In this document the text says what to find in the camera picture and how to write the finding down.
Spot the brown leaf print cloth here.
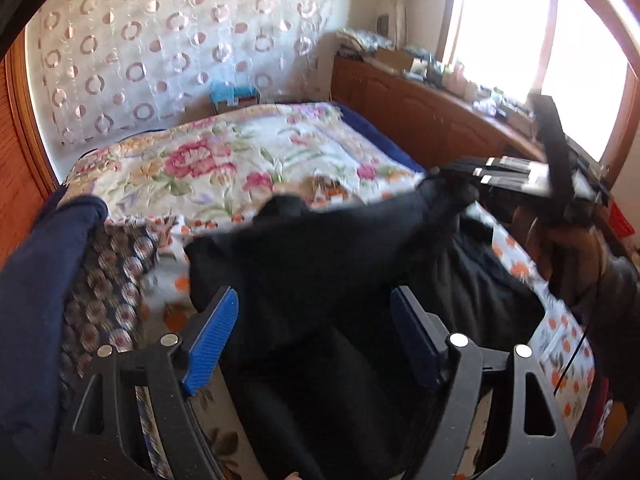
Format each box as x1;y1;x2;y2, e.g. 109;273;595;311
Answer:
192;385;266;480

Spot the person's right hand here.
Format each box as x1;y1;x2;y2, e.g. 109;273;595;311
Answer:
514;204;603;307

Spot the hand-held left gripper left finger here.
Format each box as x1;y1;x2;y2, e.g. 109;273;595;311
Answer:
70;286;240;480

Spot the cardboard box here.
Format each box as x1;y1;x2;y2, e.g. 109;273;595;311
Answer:
372;47;417;74

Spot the black t-shirt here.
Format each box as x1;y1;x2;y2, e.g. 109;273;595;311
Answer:
184;172;482;480

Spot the orange print bed sheet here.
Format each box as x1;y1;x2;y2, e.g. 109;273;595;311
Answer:
144;195;617;480

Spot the wooden cabinet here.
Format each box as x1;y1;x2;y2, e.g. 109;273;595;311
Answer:
330;55;551;172

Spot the thin black cable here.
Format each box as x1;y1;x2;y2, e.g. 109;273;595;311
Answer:
550;326;590;397

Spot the window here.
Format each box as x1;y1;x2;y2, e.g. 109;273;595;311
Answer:
439;0;632;157

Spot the white curtain with circles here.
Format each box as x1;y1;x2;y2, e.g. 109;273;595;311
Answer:
25;0;342;150

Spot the clutter of small containers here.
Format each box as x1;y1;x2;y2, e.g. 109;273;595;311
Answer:
336;27;537;135

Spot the navy blue cloth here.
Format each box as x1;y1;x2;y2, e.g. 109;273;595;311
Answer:
0;194;110;480

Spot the floral quilt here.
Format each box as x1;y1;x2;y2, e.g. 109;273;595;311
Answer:
60;102;427;227

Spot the dark garment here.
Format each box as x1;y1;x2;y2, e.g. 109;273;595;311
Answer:
434;200;549;357

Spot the navy bed sheet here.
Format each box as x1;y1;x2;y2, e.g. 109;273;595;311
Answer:
340;106;427;175

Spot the red object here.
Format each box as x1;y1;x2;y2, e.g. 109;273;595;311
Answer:
606;199;637;242

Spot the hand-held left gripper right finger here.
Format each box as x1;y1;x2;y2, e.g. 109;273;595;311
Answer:
389;285;579;480

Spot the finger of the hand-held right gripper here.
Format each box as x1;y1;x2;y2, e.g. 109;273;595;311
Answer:
440;155;539;176
467;172;549;197

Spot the dark patterned cloth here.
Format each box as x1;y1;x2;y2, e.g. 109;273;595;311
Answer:
56;220;168;480

